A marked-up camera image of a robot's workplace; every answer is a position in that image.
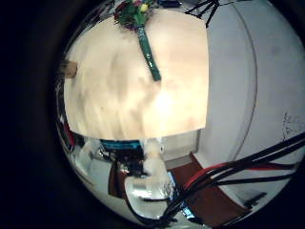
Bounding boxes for flower bouquet with green stem wrap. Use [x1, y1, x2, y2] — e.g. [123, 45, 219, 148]
[113, 0, 162, 82]

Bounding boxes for tall gold cylinder vase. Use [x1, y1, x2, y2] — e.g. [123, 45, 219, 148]
[60, 60, 79, 79]

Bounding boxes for red right hand cable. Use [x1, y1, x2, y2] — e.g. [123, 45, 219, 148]
[183, 161, 299, 189]

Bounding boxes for black right hand cable bundle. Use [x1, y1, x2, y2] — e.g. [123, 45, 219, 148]
[158, 132, 305, 223]

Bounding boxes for black camera tripod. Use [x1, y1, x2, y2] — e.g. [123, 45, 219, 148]
[185, 0, 221, 29]

